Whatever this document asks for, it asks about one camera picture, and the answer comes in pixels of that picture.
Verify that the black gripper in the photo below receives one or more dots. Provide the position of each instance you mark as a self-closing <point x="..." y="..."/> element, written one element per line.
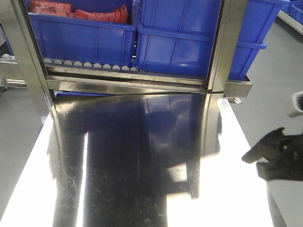
<point x="290" y="148"/>

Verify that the roller conveyor track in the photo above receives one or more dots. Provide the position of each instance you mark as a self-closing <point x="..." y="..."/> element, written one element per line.
<point x="88" y="64"/>

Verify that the right blue plastic bin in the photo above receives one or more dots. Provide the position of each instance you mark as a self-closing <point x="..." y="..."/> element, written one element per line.
<point x="177" y="36"/>

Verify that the blue plastic bin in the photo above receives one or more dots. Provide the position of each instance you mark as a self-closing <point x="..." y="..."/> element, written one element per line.
<point x="177" y="36"/>
<point x="85" y="40"/>

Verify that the left blue plastic bin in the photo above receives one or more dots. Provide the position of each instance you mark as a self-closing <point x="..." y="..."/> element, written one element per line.
<point x="85" y="40"/>

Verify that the red bubble wrap bags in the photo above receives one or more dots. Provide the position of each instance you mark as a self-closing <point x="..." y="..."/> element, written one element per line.
<point x="62" y="9"/>

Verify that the stainless steel rack frame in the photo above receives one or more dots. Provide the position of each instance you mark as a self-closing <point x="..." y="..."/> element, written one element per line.
<point x="28" y="70"/>

